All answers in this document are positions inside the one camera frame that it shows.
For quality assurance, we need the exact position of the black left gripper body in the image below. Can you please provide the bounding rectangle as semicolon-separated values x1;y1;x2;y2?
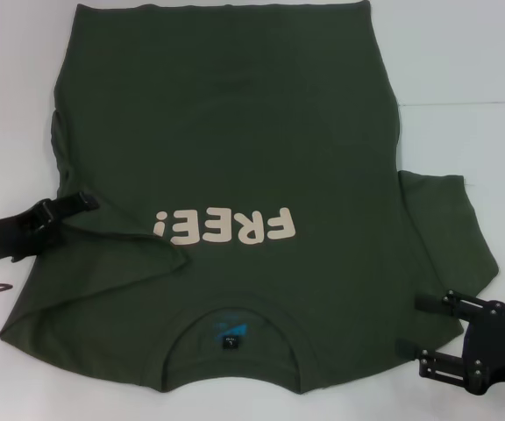
0;199;68;264

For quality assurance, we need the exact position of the dark green FREE print t-shirt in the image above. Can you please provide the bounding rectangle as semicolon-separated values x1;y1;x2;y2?
0;0;501;398

